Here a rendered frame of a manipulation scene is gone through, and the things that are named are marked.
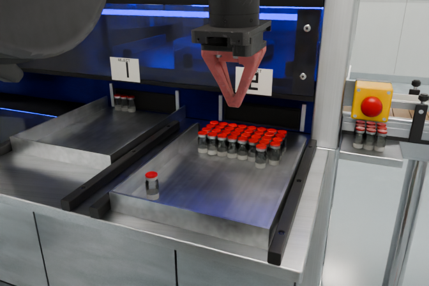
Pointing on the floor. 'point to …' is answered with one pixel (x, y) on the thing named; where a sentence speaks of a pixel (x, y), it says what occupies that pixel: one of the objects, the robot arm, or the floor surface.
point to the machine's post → (331, 94)
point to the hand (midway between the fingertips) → (234, 100)
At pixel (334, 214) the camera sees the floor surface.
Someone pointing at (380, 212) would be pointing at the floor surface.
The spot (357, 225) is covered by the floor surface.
